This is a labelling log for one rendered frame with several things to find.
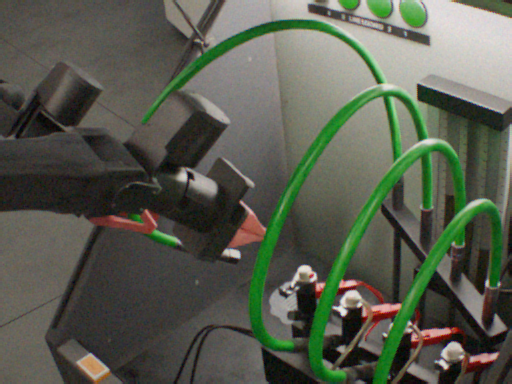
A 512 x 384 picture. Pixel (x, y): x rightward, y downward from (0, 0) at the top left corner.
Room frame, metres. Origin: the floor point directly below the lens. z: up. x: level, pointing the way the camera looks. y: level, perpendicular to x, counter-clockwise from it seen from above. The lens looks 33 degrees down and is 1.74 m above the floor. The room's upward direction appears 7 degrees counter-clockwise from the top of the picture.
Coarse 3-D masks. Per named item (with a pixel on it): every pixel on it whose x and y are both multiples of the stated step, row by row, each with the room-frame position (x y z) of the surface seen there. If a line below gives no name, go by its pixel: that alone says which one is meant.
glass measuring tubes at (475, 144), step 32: (416, 96) 0.90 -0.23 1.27; (448, 96) 0.85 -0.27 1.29; (480, 96) 0.84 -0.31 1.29; (448, 128) 0.86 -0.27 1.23; (480, 128) 0.84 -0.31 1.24; (480, 160) 0.84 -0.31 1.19; (448, 192) 0.86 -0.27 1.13; (480, 192) 0.84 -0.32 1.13; (480, 224) 0.83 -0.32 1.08; (480, 256) 0.81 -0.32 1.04; (480, 288) 0.80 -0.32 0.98
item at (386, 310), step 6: (378, 306) 0.69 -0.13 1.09; (384, 306) 0.69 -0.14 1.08; (390, 306) 0.69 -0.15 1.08; (396, 306) 0.69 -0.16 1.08; (366, 312) 0.68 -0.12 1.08; (378, 312) 0.68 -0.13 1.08; (384, 312) 0.68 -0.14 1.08; (390, 312) 0.68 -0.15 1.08; (396, 312) 0.68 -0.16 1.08; (366, 318) 0.67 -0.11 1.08; (378, 318) 0.68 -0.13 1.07; (384, 318) 0.68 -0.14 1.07
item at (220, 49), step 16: (240, 32) 0.81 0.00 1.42; (256, 32) 0.81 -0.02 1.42; (272, 32) 0.82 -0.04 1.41; (336, 32) 0.84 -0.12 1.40; (224, 48) 0.80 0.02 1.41; (352, 48) 0.85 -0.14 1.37; (192, 64) 0.79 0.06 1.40; (208, 64) 0.79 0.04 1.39; (368, 64) 0.86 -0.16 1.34; (176, 80) 0.78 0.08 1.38; (384, 80) 0.86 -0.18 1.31; (160, 96) 0.78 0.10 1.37; (384, 96) 0.86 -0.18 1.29; (400, 144) 0.87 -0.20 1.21; (160, 240) 0.76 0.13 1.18; (176, 240) 0.77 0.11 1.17
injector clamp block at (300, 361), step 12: (300, 324) 0.78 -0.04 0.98; (276, 336) 0.76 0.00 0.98; (300, 336) 0.77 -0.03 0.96; (264, 348) 0.74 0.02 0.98; (264, 360) 0.74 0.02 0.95; (276, 360) 0.72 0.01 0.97; (288, 360) 0.71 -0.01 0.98; (300, 360) 0.71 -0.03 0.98; (324, 360) 0.70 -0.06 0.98; (336, 360) 0.72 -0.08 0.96; (360, 360) 0.69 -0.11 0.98; (372, 360) 0.69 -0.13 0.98; (276, 372) 0.73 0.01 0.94; (288, 372) 0.71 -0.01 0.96; (300, 372) 0.69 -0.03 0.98; (312, 372) 0.68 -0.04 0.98
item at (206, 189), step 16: (224, 160) 0.71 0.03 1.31; (192, 176) 0.67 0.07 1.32; (208, 176) 0.71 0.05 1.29; (224, 176) 0.69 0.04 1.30; (240, 176) 0.68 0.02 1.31; (192, 192) 0.65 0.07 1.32; (208, 192) 0.66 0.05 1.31; (224, 192) 0.68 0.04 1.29; (240, 192) 0.66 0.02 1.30; (176, 208) 0.64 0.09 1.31; (192, 208) 0.64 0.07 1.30; (208, 208) 0.65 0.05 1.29; (224, 208) 0.66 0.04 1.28; (176, 224) 0.69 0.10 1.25; (192, 224) 0.65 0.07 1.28; (208, 224) 0.65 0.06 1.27; (224, 224) 0.65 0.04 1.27; (192, 240) 0.66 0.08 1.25; (208, 240) 0.64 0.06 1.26; (192, 256) 0.64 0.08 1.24
